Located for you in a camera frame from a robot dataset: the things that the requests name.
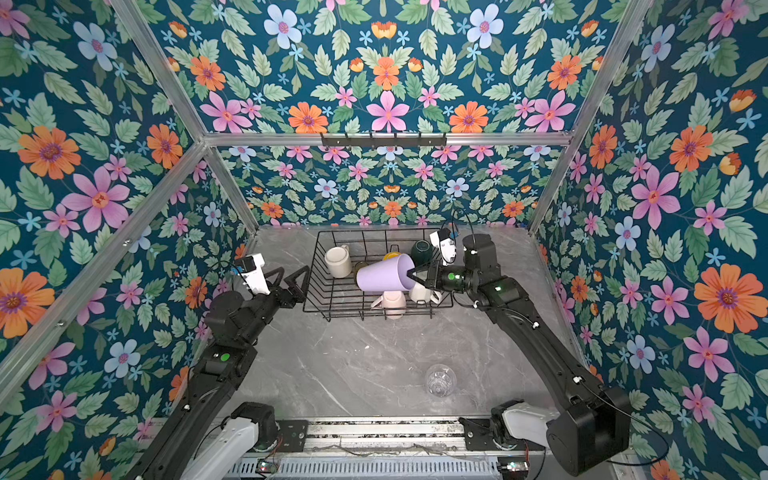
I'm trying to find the lilac plastic cup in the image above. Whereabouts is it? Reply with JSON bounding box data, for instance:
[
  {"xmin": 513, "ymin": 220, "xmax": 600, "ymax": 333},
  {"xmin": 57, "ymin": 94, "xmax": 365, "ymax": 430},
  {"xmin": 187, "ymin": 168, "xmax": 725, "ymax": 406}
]
[{"xmin": 356, "ymin": 254, "xmax": 415, "ymax": 292}]

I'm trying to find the cream faceted mug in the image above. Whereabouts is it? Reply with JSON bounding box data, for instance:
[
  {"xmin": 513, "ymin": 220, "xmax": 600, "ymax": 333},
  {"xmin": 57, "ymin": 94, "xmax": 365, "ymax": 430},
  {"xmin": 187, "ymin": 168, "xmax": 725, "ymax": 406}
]
[{"xmin": 409, "ymin": 283, "xmax": 443, "ymax": 305}]

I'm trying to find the dark green mug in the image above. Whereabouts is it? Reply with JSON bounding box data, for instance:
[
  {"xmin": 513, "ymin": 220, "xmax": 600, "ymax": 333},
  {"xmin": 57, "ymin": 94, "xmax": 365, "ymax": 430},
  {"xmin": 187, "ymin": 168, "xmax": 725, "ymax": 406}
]
[{"xmin": 410, "ymin": 240, "xmax": 434, "ymax": 267}]

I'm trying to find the white mug pink handle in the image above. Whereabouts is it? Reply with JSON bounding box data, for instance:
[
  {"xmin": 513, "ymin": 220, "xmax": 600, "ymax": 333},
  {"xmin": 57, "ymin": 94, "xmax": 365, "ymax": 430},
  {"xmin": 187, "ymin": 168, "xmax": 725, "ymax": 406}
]
[{"xmin": 370, "ymin": 291, "xmax": 407, "ymax": 320}]

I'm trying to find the white mug red inside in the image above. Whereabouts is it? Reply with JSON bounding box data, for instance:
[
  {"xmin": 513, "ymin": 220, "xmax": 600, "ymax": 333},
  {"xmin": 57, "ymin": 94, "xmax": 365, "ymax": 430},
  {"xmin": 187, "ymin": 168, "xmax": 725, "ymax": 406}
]
[{"xmin": 324, "ymin": 245, "xmax": 352, "ymax": 279}]

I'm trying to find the clear glass cup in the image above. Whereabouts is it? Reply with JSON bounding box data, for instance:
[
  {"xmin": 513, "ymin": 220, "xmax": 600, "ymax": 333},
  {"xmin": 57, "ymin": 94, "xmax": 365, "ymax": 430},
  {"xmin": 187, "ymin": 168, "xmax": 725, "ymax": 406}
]
[{"xmin": 425, "ymin": 364, "xmax": 457, "ymax": 398}]

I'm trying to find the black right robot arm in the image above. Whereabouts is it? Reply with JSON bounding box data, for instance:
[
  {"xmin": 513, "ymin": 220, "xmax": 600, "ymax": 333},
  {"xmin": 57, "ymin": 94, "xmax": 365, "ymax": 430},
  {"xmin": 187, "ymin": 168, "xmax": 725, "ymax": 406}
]
[{"xmin": 408, "ymin": 228, "xmax": 632, "ymax": 477}]

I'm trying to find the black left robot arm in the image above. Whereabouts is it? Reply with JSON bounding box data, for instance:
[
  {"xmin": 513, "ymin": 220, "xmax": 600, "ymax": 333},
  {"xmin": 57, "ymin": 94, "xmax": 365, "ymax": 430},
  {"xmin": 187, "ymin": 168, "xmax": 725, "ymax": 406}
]
[{"xmin": 126, "ymin": 266, "xmax": 310, "ymax": 479}]

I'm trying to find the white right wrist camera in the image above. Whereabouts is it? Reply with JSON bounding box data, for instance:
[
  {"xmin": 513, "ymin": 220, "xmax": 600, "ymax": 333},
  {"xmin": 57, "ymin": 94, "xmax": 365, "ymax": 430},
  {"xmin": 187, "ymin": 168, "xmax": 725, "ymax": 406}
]
[{"xmin": 429, "ymin": 227, "xmax": 457, "ymax": 265}]

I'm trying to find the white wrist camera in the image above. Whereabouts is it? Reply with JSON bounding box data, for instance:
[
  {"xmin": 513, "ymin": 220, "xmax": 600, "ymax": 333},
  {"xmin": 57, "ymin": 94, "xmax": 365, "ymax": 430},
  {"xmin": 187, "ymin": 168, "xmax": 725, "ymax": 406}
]
[
  {"xmin": 234, "ymin": 253, "xmax": 270, "ymax": 295},
  {"xmin": 429, "ymin": 227, "xmax": 457, "ymax": 265}
]

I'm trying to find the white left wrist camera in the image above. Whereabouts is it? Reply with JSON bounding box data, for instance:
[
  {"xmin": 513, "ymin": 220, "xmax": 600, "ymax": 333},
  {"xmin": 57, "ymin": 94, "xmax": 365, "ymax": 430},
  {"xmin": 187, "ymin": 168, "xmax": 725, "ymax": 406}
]
[{"xmin": 234, "ymin": 253, "xmax": 270, "ymax": 295}]

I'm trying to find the black wire dish rack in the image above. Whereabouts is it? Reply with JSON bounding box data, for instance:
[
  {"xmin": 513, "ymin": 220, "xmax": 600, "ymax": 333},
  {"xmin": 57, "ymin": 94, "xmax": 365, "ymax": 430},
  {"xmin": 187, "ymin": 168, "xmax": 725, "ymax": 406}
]
[{"xmin": 304, "ymin": 228, "xmax": 453, "ymax": 321}]

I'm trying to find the black hook rail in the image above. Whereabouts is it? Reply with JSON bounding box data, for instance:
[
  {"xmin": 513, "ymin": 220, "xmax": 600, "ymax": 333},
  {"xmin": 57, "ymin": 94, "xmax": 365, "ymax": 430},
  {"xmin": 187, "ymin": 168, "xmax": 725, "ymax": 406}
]
[{"xmin": 320, "ymin": 133, "xmax": 448, "ymax": 149}]

